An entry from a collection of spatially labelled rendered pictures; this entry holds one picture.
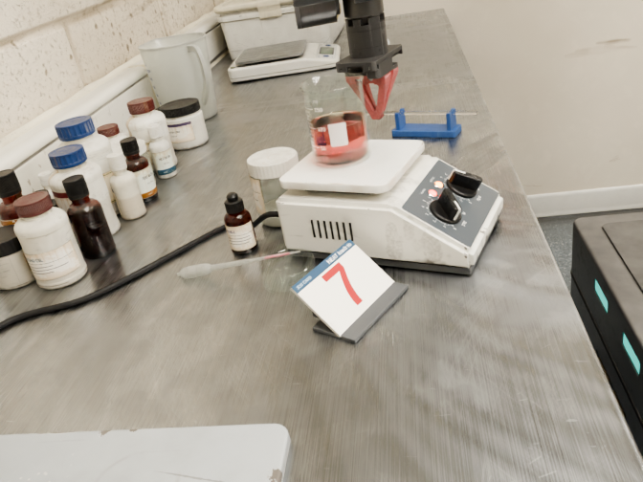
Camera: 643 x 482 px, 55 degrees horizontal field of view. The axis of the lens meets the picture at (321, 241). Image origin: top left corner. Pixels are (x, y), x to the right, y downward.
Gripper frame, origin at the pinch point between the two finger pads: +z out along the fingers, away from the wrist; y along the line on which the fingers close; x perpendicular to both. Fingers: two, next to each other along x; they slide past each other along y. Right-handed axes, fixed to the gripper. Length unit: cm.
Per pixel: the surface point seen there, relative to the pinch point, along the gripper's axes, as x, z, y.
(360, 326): 20, 3, 47
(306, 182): 10.2, -5.5, 37.3
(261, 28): -57, -5, -53
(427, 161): 18.3, -3.6, 26.3
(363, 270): 17.3, 1.1, 41.3
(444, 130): 11.1, 2.2, 1.2
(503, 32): -11, 13, -116
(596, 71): 14, 29, -127
